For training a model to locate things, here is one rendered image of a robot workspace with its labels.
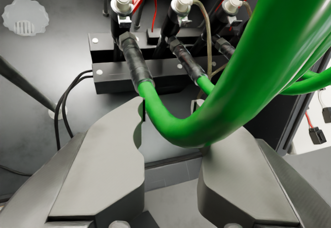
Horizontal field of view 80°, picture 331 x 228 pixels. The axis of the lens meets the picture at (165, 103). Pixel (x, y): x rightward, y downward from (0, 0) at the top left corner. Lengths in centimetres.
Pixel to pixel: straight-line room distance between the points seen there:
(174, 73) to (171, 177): 20
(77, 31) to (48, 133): 27
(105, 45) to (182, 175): 29
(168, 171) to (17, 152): 33
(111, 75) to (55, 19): 29
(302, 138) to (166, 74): 34
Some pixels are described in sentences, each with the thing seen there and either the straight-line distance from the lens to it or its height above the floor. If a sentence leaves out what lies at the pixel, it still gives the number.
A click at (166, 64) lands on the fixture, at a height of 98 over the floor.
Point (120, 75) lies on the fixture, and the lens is 39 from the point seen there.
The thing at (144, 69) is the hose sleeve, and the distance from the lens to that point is 18.
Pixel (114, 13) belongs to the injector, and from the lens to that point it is 28.
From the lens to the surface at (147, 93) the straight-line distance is 16.
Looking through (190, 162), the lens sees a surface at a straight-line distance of 42.
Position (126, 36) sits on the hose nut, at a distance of 24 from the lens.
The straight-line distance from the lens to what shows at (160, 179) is 40.
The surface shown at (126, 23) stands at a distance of 26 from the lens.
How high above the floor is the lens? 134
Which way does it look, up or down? 70 degrees down
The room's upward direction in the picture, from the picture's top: 49 degrees clockwise
